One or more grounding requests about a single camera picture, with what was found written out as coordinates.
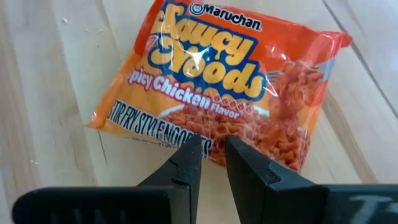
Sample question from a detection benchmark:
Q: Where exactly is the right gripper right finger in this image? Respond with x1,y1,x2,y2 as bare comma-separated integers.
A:
224,133,398,224

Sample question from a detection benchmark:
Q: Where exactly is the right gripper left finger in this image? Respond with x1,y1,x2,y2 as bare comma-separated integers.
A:
11,133,203,224

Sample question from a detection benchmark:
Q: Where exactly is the orange Saucy Noods ramen pack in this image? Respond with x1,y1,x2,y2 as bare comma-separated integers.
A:
85,0,354,174

